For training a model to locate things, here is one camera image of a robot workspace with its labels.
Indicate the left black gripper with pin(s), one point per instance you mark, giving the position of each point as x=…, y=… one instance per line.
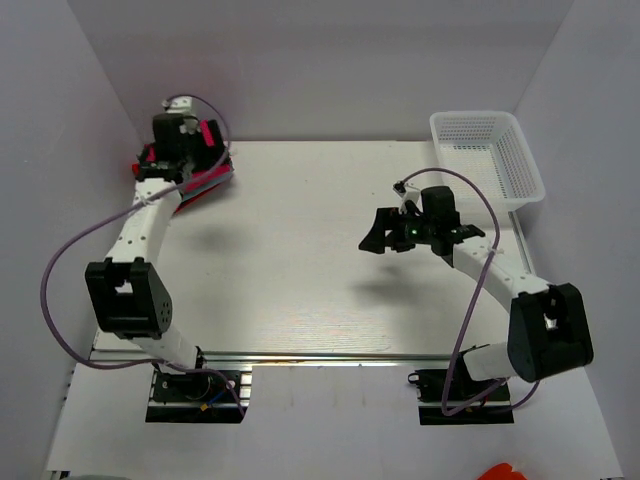
x=220, y=145

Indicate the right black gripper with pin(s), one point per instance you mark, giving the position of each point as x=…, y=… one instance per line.
x=388, y=219

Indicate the magenta red t shirt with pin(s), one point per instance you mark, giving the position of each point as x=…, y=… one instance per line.
x=205, y=162

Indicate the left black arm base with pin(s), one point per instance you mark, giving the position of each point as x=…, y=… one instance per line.
x=196, y=400

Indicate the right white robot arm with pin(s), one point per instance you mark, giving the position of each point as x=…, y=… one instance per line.
x=548, y=331

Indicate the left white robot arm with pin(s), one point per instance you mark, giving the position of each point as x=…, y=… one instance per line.
x=128, y=296

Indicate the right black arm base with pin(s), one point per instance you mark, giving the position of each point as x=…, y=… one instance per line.
x=492, y=409

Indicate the folded light blue t shirt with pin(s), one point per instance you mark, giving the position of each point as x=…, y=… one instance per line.
x=195, y=194

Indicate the white perforated plastic basket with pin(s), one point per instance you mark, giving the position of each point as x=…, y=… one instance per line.
x=490, y=149

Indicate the orange object at bottom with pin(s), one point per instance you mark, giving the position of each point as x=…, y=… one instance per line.
x=502, y=471

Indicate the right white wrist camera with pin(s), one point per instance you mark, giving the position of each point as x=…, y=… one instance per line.
x=407, y=193

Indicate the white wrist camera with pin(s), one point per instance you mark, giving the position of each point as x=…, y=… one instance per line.
x=182, y=104
x=407, y=193

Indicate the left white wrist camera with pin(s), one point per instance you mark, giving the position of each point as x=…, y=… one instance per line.
x=182, y=104

